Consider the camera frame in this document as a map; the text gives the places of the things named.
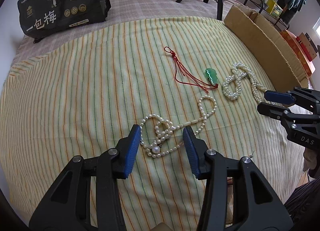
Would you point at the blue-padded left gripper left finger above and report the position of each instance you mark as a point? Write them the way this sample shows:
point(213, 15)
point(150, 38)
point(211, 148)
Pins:
point(85, 194)

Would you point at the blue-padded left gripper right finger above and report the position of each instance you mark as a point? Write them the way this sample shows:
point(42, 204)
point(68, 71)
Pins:
point(256, 206)

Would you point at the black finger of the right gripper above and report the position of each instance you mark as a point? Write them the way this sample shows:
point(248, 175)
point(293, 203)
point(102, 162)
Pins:
point(275, 112)

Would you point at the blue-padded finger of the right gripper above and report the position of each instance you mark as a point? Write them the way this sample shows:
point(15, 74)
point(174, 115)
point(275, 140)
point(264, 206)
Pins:
point(278, 97)

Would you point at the red strap wristwatch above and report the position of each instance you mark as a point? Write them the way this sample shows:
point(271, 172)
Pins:
point(229, 212)

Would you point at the gloved right hand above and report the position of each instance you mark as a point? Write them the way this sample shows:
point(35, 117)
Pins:
point(311, 163)

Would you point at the open cardboard box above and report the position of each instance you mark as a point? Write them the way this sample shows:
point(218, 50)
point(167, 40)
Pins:
point(271, 50)

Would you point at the boxes on orange bench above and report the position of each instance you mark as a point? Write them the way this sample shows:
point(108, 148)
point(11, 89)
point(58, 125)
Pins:
point(308, 46)

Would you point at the yellow box on rack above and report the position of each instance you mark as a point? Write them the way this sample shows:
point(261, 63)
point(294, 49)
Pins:
point(273, 9)

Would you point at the black clothes rack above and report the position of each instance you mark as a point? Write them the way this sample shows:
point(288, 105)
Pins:
point(261, 6)

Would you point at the yellow striped blanket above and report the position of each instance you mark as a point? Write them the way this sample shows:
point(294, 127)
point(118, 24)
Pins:
point(81, 98)

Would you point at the plaid brown bed cover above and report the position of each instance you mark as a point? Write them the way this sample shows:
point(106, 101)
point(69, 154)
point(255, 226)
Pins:
point(121, 11)

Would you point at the black printed bag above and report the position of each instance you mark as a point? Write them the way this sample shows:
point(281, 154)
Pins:
point(42, 18)

